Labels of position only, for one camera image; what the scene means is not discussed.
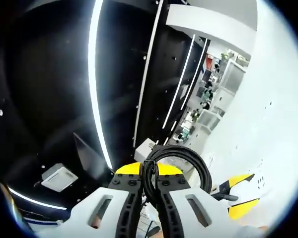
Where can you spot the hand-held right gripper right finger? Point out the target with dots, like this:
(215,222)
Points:
(178,213)

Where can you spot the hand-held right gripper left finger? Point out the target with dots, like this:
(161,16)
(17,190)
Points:
(94,213)

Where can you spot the white charger block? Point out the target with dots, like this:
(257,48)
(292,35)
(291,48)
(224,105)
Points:
(143,150)

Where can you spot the wide ceiling light strip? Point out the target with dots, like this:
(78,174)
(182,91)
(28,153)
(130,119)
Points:
(95,99)

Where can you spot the curved ceiling light strip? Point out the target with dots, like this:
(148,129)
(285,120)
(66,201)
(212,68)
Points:
(149,74)

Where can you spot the ceiling air vent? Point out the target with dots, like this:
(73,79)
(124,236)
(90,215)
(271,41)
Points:
(59,178)

